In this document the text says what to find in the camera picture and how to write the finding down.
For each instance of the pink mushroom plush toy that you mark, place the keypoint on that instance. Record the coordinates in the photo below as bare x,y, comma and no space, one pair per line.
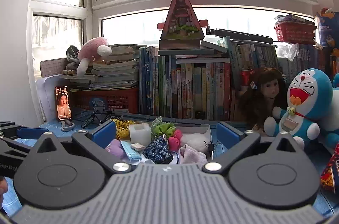
94,50

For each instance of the red patterned cloth bag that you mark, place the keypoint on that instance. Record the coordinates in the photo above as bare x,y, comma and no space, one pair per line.
329,177

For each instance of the blue face mask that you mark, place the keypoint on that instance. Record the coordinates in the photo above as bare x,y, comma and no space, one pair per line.
132,154

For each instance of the lime green scrunchie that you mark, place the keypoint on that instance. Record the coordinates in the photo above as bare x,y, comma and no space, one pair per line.
162,129

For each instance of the grey elephant plush toy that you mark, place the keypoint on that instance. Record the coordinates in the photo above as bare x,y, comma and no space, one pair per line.
72,60

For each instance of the black binder clip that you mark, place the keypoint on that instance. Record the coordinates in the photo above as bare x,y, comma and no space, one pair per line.
210,148

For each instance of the black tripod on books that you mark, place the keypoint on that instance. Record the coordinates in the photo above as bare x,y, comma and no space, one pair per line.
239,35

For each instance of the purple plush toy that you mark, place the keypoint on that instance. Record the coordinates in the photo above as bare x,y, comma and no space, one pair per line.
115,148

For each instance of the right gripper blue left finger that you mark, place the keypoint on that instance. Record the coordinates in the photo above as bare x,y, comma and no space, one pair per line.
104,134

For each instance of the white square candle holder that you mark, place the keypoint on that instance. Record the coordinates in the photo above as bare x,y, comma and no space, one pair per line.
140,134

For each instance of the pale green patterned scrunchie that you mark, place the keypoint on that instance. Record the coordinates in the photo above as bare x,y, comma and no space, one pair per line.
157,121

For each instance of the yellow black dotted scrunchie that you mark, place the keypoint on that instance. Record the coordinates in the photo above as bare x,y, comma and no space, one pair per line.
122,128

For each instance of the stack of flat books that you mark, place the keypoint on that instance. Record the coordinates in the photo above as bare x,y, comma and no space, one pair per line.
120,70

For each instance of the light pink cloth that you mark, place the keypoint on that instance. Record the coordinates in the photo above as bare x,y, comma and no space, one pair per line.
189,155

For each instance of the brown haired doll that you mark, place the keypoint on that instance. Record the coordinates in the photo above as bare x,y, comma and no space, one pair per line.
267,89

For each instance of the row of upright books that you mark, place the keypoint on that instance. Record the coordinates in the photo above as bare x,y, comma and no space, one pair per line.
204,83

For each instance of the small red basket on books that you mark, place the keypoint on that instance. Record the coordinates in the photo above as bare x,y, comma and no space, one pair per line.
293,29

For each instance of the red triangular house tin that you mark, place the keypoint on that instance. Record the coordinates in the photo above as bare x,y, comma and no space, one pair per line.
182,29

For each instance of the blue cardboard box with duck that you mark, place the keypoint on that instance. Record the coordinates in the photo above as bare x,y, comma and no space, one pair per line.
326,15

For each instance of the white fluffy plush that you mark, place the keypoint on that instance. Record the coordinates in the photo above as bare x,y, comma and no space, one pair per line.
196,140

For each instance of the red plastic basket under books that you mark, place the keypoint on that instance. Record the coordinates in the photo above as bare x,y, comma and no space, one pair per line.
125,100

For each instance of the pink scrunchie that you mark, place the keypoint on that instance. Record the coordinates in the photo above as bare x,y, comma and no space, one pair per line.
174,142

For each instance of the white shallow cardboard tray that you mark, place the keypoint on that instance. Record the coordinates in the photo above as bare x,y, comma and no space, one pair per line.
189,129

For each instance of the dark blue floral scrunchie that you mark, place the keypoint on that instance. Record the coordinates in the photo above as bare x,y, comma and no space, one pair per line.
158,151

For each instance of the blue Doraemon plush toy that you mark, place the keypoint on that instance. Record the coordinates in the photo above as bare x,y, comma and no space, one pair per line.
310,112

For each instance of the smartphone with lit screen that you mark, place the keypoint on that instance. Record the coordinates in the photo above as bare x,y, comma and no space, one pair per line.
63,109

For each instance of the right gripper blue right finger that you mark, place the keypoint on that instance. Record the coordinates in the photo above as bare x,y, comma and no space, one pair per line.
229,133

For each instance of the miniature black bicycle model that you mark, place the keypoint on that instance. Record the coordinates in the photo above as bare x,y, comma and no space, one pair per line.
99,116

